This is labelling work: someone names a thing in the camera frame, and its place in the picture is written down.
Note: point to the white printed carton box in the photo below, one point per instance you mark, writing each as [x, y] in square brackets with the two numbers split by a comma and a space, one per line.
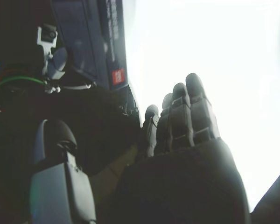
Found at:
[95, 42]

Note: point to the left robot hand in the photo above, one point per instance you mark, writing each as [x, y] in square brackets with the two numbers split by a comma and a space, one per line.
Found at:
[184, 177]

